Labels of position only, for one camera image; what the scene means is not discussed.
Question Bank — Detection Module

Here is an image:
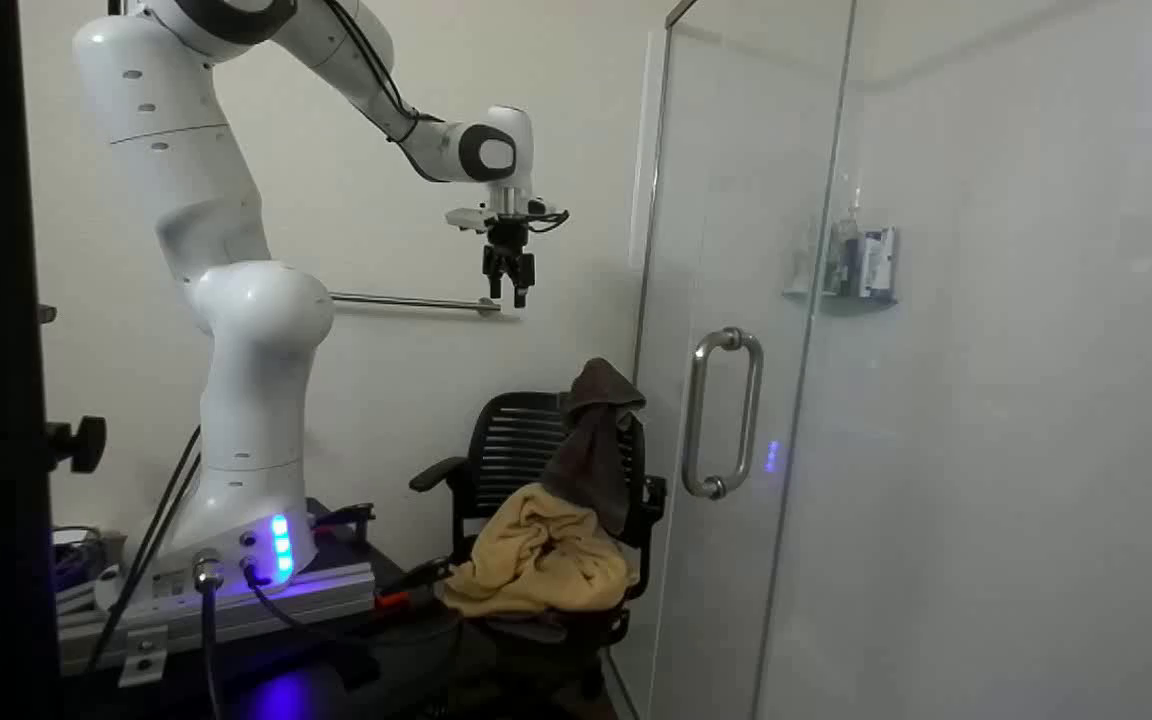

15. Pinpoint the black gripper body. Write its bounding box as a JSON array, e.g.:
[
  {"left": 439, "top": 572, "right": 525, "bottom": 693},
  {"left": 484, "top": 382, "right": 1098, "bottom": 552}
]
[{"left": 481, "top": 216, "right": 540, "bottom": 292}]

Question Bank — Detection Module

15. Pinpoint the chrome door handle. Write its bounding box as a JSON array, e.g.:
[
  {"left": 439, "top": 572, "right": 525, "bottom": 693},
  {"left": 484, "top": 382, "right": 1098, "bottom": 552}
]
[{"left": 677, "top": 326, "right": 767, "bottom": 503}]

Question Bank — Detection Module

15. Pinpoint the glass shower door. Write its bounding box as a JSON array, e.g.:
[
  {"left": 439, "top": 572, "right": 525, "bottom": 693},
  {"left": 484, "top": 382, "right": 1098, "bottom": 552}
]
[{"left": 624, "top": 0, "right": 865, "bottom": 720}]

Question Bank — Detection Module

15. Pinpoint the black mesh office chair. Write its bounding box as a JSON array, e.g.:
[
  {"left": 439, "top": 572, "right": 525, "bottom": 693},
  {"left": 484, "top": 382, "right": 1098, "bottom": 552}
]
[{"left": 410, "top": 389, "right": 674, "bottom": 700}]

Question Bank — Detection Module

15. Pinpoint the brown towel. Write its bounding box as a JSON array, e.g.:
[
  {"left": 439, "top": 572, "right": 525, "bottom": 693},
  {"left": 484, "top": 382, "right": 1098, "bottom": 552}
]
[{"left": 540, "top": 355, "right": 647, "bottom": 542}]

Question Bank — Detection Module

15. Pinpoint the yellow towel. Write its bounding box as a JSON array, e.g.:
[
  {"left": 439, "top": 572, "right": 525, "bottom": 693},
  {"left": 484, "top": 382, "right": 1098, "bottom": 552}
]
[{"left": 431, "top": 482, "right": 645, "bottom": 623}]

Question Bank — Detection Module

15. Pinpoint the orange and black clamp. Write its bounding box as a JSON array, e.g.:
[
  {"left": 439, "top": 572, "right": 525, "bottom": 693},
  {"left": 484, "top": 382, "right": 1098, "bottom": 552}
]
[{"left": 372, "top": 557, "right": 458, "bottom": 622}]

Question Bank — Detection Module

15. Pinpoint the clear soap bottle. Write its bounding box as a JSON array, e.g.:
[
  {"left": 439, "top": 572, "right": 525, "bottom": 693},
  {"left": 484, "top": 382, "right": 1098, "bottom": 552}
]
[{"left": 826, "top": 212, "right": 868, "bottom": 305}]

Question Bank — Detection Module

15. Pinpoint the small shower shelf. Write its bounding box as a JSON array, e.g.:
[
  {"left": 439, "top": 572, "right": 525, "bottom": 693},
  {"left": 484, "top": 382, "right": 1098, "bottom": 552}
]
[{"left": 779, "top": 277, "right": 906, "bottom": 320}]

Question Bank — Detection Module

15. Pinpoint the black round knob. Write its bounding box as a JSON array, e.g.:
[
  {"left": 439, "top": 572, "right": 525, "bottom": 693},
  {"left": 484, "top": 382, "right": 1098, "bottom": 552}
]
[{"left": 45, "top": 411, "right": 114, "bottom": 482}]

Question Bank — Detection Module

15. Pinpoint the fixed glass shower panel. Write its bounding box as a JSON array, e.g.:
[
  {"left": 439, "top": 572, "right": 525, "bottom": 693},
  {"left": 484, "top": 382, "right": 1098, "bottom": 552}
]
[{"left": 747, "top": 0, "right": 1152, "bottom": 720}]

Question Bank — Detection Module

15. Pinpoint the metal wall towel bar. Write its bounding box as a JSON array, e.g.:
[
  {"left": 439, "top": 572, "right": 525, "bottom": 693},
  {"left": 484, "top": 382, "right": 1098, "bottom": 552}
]
[{"left": 329, "top": 292, "right": 508, "bottom": 320}]

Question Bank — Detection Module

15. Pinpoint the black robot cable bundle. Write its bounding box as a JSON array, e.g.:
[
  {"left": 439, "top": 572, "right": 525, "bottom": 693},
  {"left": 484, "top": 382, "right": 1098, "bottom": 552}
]
[{"left": 76, "top": 426, "right": 210, "bottom": 673}]

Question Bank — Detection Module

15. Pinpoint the black plugged base cable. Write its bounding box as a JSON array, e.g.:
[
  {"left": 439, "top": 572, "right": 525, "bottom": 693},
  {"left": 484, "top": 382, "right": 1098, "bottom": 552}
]
[{"left": 191, "top": 552, "right": 228, "bottom": 720}]

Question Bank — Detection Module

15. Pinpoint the black metal stand post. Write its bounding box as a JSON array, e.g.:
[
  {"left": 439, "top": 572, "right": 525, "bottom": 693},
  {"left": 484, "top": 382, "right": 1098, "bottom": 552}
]
[{"left": 0, "top": 0, "right": 70, "bottom": 720}]

